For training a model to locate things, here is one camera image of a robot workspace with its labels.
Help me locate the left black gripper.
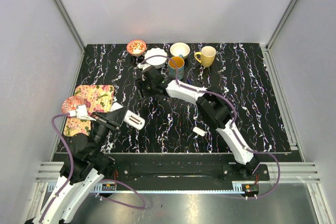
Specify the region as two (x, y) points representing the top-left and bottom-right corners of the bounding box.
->
(90, 105), (128, 157)

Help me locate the white remote control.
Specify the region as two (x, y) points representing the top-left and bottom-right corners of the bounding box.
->
(110, 102), (145, 130)

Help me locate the white battery cover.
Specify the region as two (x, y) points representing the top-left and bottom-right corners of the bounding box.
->
(193, 127), (206, 137)

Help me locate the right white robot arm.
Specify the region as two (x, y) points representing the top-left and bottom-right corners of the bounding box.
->
(136, 64), (260, 180)

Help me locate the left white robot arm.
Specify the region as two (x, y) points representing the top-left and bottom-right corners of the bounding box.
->
(27, 105), (127, 223)

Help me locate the white scalloped bowl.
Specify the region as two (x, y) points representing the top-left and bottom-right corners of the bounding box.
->
(144, 48), (167, 69)

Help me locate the floral rectangular tray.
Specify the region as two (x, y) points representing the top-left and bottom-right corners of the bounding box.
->
(63, 85), (114, 137)

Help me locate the blue mug orange inside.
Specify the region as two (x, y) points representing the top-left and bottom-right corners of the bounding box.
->
(168, 57), (185, 80)

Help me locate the orange floral small bowl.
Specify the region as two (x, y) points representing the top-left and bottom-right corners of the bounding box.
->
(127, 39), (147, 57)

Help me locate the red patterned bowl on tray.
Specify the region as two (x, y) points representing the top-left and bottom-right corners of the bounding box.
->
(61, 95), (86, 113)

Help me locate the cream round bowl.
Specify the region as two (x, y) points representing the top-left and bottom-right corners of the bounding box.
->
(170, 42), (190, 59)

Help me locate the yellow mug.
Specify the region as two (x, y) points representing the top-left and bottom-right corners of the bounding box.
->
(194, 46), (217, 67)

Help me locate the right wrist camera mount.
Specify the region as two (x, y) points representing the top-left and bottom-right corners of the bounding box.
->
(136, 62), (151, 71)

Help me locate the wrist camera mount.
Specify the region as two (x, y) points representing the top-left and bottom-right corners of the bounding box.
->
(69, 104), (96, 121)
(136, 62), (151, 71)

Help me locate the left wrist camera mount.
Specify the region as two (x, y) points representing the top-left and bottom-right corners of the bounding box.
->
(69, 104), (96, 121)

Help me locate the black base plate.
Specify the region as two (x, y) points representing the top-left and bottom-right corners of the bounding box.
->
(52, 152), (289, 192)

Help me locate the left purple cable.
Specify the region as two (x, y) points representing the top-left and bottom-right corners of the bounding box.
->
(39, 112), (146, 222)

